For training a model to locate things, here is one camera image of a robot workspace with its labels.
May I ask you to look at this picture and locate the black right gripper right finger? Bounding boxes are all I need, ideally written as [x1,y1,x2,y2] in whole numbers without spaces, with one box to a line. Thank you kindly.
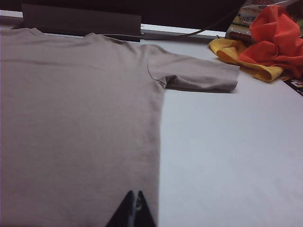
[136,190,157,227]

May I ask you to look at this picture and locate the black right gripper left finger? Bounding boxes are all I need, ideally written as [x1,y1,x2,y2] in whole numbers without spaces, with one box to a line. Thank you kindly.
[111,190,137,227]

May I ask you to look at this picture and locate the beige T-shirt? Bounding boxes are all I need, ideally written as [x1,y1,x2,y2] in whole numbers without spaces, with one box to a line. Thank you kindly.
[0,27,241,227]

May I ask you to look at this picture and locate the yellow cloth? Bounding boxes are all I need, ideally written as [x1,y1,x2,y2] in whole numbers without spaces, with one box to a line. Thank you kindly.
[208,38,291,83]

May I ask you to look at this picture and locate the black printed package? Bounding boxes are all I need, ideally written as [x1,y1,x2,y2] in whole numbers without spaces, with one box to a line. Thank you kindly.
[283,77,303,96]

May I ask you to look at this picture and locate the grey desk divider panel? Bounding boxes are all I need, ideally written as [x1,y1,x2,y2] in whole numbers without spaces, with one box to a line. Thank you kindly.
[0,0,247,31]

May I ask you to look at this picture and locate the orange cloth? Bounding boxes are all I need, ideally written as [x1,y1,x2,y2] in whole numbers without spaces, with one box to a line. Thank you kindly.
[238,6,303,79]

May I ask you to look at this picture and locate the clear plastic snack bag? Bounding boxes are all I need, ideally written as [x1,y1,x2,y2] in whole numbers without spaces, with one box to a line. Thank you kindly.
[224,0,292,45]

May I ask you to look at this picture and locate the grey cable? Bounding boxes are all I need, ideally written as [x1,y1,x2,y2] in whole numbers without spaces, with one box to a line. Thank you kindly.
[142,9,247,38]

